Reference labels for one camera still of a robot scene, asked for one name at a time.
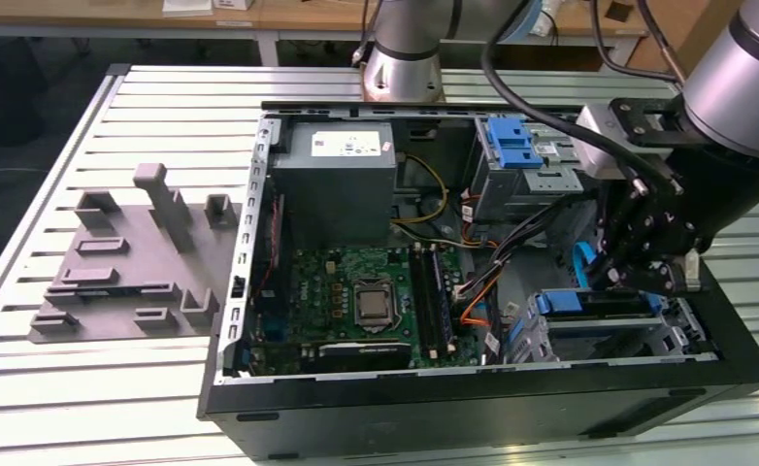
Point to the black RAM slot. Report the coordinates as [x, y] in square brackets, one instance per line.
[425, 301]

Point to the dark square pad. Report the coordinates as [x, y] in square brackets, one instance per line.
[620, 10]

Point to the wooden cabinet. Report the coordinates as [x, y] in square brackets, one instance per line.
[696, 19]

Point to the black graphics card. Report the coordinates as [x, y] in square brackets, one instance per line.
[360, 354]

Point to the black PC case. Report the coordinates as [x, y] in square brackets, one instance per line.
[417, 422]

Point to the CPU socket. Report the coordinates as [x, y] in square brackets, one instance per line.
[371, 329]

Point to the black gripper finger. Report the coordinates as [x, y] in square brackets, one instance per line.
[638, 218]
[664, 279]

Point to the green motherboard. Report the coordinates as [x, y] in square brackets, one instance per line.
[327, 272]

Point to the clear plastic bag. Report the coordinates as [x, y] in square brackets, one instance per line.
[548, 19]

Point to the silver CPU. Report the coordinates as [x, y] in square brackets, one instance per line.
[373, 305]

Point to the grey parts rack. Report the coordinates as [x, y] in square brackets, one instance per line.
[133, 262]

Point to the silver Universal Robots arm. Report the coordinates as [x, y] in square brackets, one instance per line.
[742, 73]

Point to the grey power supply unit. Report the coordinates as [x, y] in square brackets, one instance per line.
[333, 204]

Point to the installed RAM stick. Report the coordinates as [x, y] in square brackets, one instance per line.
[444, 310]

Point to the RAM stick with blue label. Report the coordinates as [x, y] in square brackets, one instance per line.
[113, 293]

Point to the blue drive latch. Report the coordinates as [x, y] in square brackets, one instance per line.
[508, 145]

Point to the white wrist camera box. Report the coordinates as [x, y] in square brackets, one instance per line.
[603, 145]

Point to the wooden desk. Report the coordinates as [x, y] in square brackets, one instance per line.
[159, 22]

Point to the small white box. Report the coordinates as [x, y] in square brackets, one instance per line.
[233, 3]

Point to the metal optical drive cage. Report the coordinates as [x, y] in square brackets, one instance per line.
[508, 194]

